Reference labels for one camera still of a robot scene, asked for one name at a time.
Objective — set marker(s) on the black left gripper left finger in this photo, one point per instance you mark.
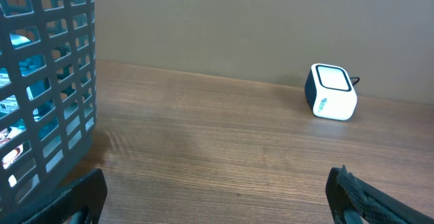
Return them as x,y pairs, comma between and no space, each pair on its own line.
80,202

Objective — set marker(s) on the blue mouthwash bottle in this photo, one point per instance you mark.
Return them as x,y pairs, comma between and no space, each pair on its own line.
28,66

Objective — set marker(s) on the red tissue pack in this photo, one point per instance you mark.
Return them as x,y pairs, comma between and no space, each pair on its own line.
17,160

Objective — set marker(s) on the white barcode scanner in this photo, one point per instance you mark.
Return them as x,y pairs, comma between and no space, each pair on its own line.
330,93

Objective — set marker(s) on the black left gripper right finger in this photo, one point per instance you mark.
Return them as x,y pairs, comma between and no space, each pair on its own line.
352,200

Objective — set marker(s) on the dark grey plastic basket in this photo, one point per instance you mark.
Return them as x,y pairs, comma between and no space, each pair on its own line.
63,31

